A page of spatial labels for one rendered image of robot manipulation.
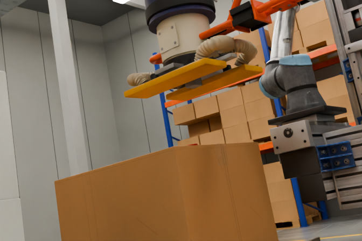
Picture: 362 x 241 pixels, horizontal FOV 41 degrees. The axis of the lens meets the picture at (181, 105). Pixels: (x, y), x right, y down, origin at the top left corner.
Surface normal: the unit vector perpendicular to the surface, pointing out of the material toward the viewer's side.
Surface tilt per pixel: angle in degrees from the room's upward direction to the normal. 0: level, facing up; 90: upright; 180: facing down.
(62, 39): 90
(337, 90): 90
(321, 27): 90
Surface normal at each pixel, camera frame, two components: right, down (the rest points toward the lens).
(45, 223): 0.77, -0.25
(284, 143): -0.61, -0.05
